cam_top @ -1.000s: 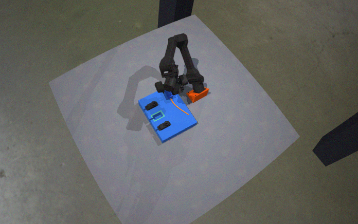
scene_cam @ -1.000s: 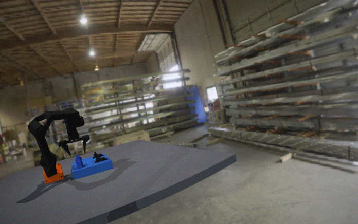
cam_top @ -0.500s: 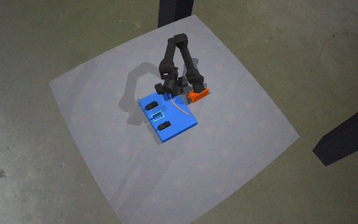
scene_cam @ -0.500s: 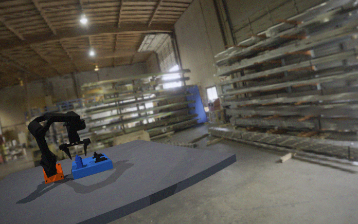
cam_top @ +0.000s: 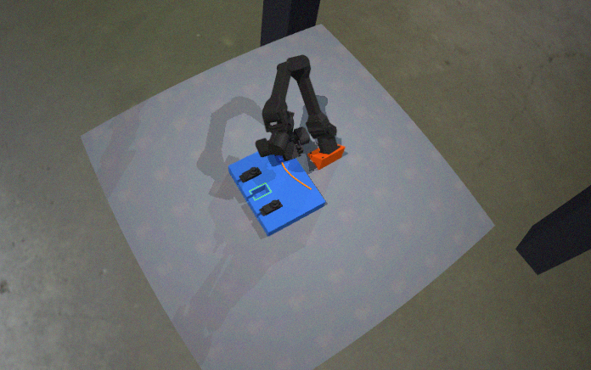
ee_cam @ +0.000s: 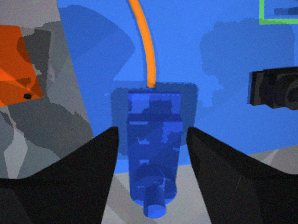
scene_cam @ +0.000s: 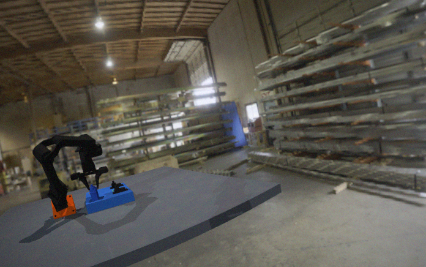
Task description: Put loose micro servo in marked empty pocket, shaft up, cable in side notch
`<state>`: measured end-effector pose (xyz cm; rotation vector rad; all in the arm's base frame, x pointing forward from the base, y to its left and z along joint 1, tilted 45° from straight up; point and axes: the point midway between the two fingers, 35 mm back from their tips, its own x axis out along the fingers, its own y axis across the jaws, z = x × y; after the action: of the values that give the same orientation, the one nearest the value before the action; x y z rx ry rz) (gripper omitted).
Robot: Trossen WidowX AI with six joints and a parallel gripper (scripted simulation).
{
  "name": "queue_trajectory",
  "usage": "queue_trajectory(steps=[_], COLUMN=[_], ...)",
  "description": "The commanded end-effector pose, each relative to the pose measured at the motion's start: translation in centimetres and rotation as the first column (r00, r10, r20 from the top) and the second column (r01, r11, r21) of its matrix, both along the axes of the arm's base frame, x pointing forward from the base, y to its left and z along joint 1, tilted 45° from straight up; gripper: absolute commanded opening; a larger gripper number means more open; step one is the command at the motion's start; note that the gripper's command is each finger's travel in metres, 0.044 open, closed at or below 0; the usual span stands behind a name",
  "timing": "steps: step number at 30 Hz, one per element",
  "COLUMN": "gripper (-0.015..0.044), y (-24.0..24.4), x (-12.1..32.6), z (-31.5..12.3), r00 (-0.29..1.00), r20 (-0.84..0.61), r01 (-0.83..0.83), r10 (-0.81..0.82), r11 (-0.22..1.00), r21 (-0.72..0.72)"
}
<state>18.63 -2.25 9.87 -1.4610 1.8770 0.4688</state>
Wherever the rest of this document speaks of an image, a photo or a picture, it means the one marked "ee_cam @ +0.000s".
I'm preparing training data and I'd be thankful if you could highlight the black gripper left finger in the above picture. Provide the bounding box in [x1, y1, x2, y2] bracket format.
[0, 127, 118, 224]

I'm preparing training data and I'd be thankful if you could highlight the blue flat deck plate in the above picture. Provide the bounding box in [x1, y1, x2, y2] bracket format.
[57, 0, 298, 175]

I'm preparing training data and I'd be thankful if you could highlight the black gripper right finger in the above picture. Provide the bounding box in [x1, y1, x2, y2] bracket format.
[186, 127, 298, 224]

